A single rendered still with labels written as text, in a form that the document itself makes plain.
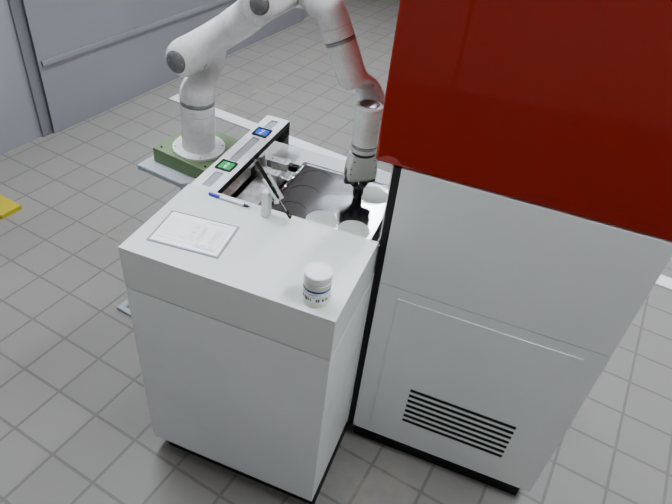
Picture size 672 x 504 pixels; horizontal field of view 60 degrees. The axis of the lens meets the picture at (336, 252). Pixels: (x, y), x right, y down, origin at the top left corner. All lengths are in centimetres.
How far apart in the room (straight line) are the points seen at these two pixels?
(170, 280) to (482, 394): 104
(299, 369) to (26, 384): 138
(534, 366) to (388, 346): 45
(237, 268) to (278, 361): 28
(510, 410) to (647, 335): 140
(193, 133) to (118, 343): 104
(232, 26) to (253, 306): 86
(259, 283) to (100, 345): 134
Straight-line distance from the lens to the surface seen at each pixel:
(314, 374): 160
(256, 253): 160
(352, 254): 162
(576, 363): 183
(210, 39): 195
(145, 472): 234
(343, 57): 174
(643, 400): 296
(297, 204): 191
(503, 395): 197
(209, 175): 193
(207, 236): 166
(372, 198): 197
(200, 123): 213
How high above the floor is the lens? 200
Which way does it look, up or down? 40 degrees down
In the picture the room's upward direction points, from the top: 7 degrees clockwise
